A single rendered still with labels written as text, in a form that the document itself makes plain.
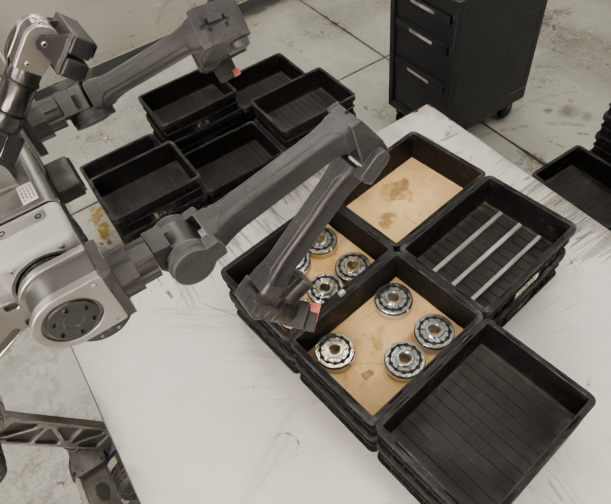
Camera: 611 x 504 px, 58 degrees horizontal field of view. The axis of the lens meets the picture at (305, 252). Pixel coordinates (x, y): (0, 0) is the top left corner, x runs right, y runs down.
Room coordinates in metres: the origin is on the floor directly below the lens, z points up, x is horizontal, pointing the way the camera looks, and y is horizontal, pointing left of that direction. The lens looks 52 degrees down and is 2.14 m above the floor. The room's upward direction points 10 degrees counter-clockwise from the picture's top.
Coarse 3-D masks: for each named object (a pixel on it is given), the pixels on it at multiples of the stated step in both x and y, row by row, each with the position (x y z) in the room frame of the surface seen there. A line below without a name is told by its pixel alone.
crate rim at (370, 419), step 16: (400, 256) 0.88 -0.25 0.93; (352, 288) 0.80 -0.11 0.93; (448, 288) 0.75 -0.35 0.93; (336, 304) 0.76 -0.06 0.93; (464, 304) 0.70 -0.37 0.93; (480, 320) 0.65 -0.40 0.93; (464, 336) 0.61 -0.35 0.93; (304, 352) 0.64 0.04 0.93; (448, 352) 0.58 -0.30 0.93; (320, 368) 0.59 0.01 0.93; (336, 384) 0.54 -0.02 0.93; (352, 400) 0.51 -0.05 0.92; (368, 416) 0.46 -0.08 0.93
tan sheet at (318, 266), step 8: (328, 224) 1.12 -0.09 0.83; (336, 232) 1.08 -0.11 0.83; (344, 240) 1.05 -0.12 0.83; (344, 248) 1.02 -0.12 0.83; (352, 248) 1.01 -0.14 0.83; (336, 256) 0.99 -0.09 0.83; (368, 256) 0.97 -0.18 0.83; (312, 264) 0.98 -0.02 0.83; (320, 264) 0.97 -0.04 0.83; (328, 264) 0.97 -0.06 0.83; (312, 272) 0.95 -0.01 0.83; (320, 272) 0.94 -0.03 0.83; (328, 272) 0.94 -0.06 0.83; (304, 296) 0.87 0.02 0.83
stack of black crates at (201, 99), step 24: (192, 72) 2.45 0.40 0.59; (144, 96) 2.33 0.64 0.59; (168, 96) 2.38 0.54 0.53; (192, 96) 2.40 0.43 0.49; (216, 96) 2.37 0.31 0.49; (168, 120) 2.24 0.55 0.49; (192, 120) 2.13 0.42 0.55; (216, 120) 2.18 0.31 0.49; (240, 120) 2.23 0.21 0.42; (192, 144) 2.11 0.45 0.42
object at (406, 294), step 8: (384, 288) 0.83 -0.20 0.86; (392, 288) 0.82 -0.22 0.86; (400, 288) 0.82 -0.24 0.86; (376, 296) 0.81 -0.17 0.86; (408, 296) 0.79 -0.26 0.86; (376, 304) 0.78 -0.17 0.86; (384, 304) 0.78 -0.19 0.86; (400, 304) 0.77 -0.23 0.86; (408, 304) 0.77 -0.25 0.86; (384, 312) 0.76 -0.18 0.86; (392, 312) 0.75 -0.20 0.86; (400, 312) 0.75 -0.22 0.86
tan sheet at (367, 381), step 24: (408, 288) 0.84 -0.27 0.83; (360, 312) 0.79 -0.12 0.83; (432, 312) 0.75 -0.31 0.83; (360, 336) 0.71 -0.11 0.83; (384, 336) 0.70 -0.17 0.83; (408, 336) 0.69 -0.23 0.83; (360, 360) 0.64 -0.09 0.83; (408, 360) 0.62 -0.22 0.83; (360, 384) 0.58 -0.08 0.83; (384, 384) 0.57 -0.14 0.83
